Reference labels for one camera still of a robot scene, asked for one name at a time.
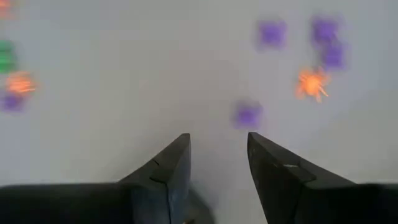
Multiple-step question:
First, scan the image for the orange plastic spider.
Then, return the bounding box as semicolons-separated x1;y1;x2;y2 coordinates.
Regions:
294;67;331;104
4;70;37;96

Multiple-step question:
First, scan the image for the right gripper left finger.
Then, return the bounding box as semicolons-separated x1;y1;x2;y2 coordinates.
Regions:
118;133;191;224

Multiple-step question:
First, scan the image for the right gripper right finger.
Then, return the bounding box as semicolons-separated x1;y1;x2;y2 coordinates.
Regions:
248;132;358;224

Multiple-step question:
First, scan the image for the gray table mat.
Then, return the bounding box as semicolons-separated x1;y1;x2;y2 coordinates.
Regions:
0;0;398;224

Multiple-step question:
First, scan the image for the purple plastic spider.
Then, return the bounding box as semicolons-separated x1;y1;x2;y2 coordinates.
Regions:
0;93;27;113
310;15;341;47
256;18;287;50
233;101;264;130
320;42;348;71

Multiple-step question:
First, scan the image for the green plastic toy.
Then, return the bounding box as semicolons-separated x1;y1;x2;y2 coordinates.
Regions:
0;39;17;75

